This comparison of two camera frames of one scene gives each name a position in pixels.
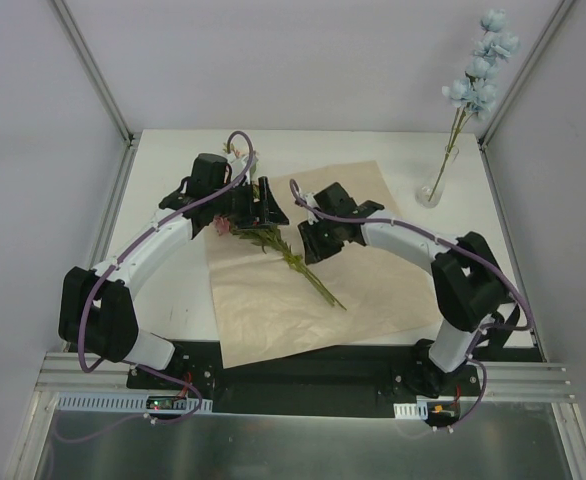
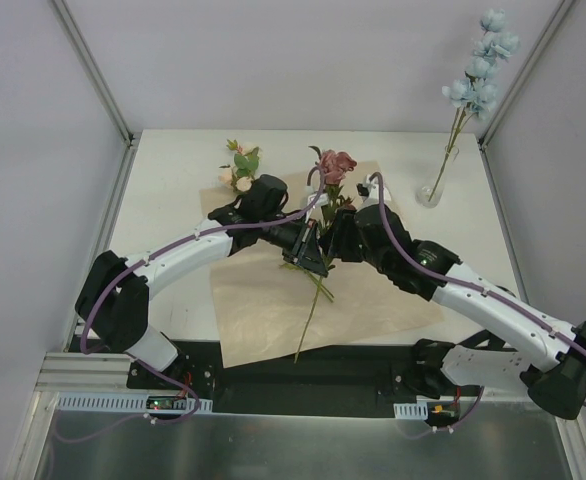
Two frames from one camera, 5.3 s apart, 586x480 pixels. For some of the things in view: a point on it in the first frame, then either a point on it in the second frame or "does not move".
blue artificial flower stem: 474,95 does not move
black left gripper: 261,203 → 302,245
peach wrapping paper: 268,310 does not move
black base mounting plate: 363,382 does not move
